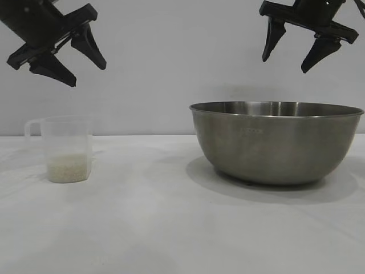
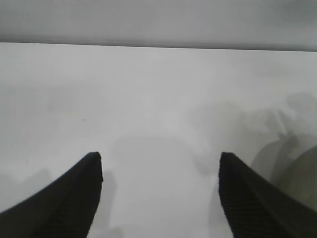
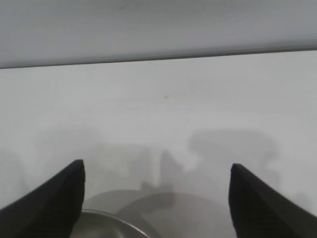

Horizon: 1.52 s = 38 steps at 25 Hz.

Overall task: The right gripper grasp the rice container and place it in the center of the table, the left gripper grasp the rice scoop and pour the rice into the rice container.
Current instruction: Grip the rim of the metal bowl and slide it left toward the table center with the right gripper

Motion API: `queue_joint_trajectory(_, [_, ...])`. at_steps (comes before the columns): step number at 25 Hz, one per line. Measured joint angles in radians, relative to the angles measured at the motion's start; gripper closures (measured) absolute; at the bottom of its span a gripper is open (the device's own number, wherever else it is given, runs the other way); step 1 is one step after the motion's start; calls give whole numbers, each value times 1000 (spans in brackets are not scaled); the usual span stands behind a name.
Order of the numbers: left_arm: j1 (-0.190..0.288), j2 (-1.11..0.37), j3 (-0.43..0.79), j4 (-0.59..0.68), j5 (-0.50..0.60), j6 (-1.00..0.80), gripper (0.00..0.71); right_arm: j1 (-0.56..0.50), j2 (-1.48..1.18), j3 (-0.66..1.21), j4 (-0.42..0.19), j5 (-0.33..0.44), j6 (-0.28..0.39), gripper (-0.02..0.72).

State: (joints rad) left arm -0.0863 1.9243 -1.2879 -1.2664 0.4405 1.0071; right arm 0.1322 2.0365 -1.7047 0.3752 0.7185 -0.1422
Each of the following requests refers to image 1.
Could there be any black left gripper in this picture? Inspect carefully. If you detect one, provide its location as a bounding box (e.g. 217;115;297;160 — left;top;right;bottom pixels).
0;0;107;87

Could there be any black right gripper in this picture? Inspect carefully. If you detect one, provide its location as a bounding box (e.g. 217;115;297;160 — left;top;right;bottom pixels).
258;0;359;74

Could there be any clear plastic measuring cup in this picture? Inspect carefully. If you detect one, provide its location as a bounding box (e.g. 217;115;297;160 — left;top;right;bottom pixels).
24;115;94;184

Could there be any stainless steel mixing bowl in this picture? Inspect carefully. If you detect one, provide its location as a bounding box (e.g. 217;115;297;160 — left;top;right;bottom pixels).
188;100;365;187

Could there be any white uncooked rice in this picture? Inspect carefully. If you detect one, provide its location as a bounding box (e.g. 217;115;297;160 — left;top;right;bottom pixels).
47;153;87;183

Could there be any thin black cable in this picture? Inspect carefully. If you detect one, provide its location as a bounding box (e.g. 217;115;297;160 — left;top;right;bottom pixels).
352;0;365;18

